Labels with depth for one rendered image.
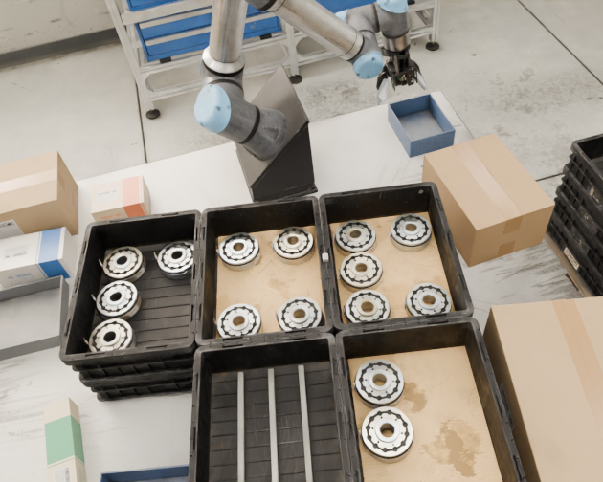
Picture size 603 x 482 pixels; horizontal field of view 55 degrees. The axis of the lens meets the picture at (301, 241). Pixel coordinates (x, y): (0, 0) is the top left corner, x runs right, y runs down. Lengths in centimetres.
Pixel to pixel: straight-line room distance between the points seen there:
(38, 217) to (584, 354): 147
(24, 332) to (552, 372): 132
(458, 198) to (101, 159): 216
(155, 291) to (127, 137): 192
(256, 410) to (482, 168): 88
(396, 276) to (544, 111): 198
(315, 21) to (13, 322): 113
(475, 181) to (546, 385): 61
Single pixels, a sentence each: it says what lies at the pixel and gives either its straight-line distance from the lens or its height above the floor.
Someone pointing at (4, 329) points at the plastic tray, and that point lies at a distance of 181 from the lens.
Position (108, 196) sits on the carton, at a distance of 188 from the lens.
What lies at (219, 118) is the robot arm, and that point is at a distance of 158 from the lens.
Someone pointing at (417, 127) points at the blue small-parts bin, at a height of 70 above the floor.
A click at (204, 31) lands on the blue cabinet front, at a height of 43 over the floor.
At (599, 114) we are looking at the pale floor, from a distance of 333.
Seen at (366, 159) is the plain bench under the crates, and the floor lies 70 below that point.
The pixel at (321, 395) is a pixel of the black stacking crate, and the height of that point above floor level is 83.
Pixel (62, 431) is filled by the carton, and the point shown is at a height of 76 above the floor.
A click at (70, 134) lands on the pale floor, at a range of 353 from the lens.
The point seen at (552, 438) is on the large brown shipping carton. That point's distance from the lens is 123.
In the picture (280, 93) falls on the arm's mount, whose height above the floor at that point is 96.
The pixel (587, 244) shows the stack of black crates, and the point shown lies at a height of 31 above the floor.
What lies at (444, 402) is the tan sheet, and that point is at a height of 83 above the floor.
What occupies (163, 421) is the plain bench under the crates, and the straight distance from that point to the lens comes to 149.
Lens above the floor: 201
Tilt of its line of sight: 51 degrees down
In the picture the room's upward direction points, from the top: 9 degrees counter-clockwise
